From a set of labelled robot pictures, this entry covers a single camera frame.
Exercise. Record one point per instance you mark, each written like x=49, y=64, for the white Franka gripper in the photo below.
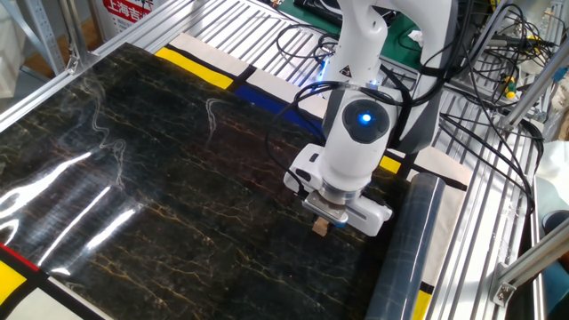
x=373, y=218

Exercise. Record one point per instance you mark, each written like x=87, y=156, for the small wooden cube block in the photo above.
x=320, y=227

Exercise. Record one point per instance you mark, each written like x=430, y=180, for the green cutting mat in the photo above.
x=395, y=44

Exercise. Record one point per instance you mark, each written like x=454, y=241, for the crumpled white paper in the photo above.
x=415, y=37

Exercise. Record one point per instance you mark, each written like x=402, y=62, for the white plastic sheet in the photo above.
x=555, y=169

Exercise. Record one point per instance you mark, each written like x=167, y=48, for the yellow green screwdriver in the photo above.
x=510, y=86

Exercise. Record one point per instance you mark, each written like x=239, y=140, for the teal round bin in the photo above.
x=555, y=284

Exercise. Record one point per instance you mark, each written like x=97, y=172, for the black marble pattern mat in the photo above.
x=178, y=200

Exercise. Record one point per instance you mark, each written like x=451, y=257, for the black flat device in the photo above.
x=320, y=11

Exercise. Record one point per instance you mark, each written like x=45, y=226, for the Mondrian pattern tablecloth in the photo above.
x=204, y=58

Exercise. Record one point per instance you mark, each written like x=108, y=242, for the red white sign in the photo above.
x=126, y=13

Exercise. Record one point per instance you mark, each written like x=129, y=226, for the grey perforated shelf upright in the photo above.
x=44, y=35

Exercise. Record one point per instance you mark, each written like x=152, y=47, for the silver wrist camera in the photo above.
x=326, y=209

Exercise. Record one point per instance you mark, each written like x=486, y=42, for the aluminium frame post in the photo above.
x=538, y=84
x=533, y=262
x=486, y=35

